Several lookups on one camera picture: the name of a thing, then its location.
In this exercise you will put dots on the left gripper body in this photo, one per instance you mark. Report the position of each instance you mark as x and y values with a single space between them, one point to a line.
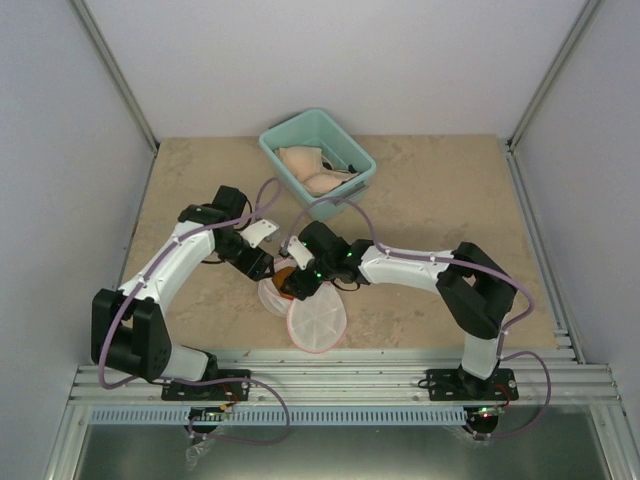
251 267

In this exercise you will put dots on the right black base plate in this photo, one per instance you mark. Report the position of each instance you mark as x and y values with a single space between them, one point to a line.
458 385

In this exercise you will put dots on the white mesh laundry bag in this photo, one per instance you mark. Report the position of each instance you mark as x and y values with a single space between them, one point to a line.
316 324

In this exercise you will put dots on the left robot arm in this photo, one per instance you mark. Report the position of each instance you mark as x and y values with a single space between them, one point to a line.
128 328

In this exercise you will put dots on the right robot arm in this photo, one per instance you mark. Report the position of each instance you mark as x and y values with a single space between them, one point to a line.
474 289

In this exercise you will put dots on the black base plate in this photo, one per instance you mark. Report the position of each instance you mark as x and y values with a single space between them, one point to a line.
458 385
227 392

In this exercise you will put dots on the orange mesh garment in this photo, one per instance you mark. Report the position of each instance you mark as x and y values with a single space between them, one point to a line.
279 279

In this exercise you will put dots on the right frame post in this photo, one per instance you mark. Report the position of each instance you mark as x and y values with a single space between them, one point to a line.
586 16

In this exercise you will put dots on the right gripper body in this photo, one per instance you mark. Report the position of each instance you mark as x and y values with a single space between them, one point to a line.
311 286

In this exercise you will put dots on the peach beige bra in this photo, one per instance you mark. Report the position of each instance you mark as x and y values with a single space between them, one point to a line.
313 170

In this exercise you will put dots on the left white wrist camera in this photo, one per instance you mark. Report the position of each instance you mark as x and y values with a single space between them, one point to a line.
262 230

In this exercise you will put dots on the aluminium rail frame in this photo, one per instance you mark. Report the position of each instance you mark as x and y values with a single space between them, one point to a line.
372 377

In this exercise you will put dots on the teal plastic bin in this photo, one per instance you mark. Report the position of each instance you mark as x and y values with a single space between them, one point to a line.
315 128

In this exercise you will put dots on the right circuit board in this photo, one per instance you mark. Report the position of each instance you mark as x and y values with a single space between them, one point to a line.
486 412

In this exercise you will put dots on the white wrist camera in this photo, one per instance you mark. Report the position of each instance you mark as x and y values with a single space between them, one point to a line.
262 230
293 247

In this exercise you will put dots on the left frame post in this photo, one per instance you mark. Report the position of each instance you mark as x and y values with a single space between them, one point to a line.
107 58

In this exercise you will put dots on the frame post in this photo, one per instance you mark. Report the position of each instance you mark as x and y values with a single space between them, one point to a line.
586 16
107 58

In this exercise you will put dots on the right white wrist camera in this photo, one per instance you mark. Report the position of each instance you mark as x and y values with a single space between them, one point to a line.
293 247

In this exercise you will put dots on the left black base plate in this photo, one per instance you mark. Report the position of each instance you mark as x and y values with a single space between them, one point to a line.
227 392

